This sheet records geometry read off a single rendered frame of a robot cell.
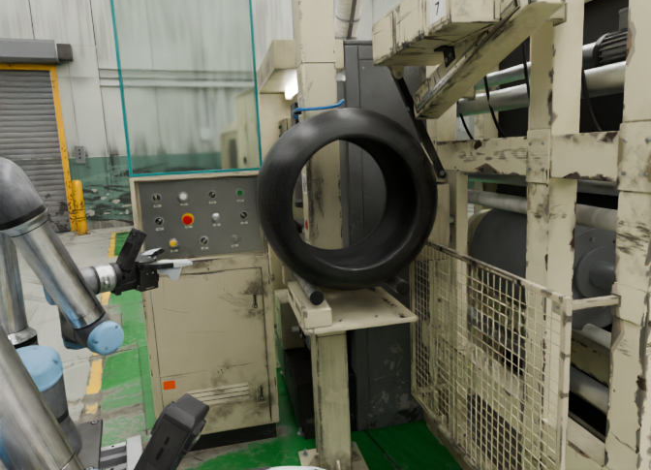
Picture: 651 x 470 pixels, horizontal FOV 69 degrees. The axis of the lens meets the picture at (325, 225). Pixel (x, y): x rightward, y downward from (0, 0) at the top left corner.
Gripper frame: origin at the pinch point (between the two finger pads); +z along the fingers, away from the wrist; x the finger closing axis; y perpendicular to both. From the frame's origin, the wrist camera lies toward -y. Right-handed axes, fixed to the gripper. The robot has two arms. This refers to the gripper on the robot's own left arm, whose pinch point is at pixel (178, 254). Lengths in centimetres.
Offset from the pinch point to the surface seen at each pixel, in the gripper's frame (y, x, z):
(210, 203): 0, -52, 48
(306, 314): 17.3, 28.3, 25.9
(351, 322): 21, 36, 39
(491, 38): -64, 63, 53
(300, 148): -32.0, 21.3, 27.4
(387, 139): -36, 37, 48
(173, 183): -8, -62, 37
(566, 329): 0, 96, 37
